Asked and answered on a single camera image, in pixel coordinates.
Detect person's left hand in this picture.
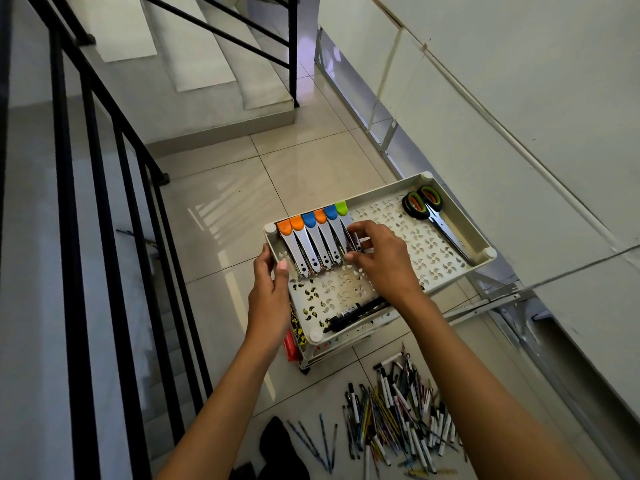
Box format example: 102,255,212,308
246,243,292,346

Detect person's right hand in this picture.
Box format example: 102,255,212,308
344,220,426,308

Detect green-capped metal clipper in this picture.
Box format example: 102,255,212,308
334,201,363,253

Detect white plastic tray cart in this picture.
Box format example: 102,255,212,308
263,171,498,376

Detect person's right forearm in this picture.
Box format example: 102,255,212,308
397,291,598,480

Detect person's left forearm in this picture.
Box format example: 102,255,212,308
155,332,291,480

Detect row of orange and blue clippers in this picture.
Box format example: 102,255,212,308
276,205,351,278

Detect yellow and black patterned packet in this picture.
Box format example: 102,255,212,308
289,299,309,346

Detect black marker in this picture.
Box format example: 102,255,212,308
339,298,392,323
322,309,387,334

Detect red packet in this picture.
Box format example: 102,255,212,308
283,330,303,363

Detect black scissors with orange grip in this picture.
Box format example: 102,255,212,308
401,191,474,266

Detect black scissors with green grip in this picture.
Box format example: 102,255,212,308
419,185,471,256

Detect pile of pens and markers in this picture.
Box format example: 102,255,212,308
342,342,471,480

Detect black sock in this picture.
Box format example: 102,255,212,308
257,416,311,480

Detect black metal stair railing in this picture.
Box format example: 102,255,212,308
0,0,216,480

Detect white tiled staircase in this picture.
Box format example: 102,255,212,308
65,0,297,113

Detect silver metal folding frame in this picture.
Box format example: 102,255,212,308
314,27,640,480

